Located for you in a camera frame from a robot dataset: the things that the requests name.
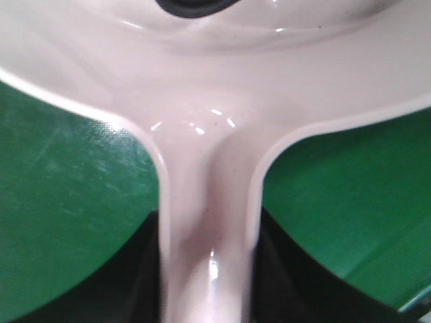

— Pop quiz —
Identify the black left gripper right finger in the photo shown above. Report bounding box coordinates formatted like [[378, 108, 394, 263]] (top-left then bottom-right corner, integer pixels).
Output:
[[252, 209, 404, 322]]

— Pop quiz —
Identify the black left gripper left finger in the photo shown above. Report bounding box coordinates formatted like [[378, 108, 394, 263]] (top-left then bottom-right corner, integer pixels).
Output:
[[16, 211, 160, 322]]

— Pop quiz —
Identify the pink plastic dustpan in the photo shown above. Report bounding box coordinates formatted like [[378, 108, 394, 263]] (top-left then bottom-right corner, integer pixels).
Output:
[[1, 1, 430, 322]]

